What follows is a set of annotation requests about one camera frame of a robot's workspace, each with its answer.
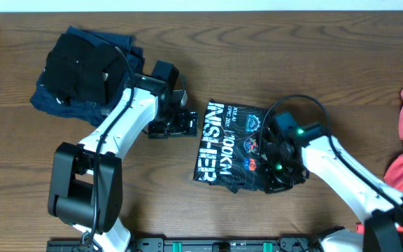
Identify black shirt with orange lines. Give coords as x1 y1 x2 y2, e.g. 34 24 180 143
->
193 101 268 193

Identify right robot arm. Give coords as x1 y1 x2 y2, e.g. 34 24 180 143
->
259 112 403 251

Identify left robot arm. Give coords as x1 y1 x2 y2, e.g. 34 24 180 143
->
47 61 198 251

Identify folded black garment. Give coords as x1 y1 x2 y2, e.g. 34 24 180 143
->
42 34 127 106

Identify folded navy blue garment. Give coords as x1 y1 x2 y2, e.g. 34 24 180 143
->
30 26 144 127

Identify left black cable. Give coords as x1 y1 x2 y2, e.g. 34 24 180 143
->
80 45 136 248

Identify black cable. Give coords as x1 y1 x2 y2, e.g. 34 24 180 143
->
80 45 136 248
258 94 403 235

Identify right black cable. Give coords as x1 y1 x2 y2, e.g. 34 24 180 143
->
258 94 403 235

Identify black mounting rail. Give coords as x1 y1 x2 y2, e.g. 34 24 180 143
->
46 237 314 252

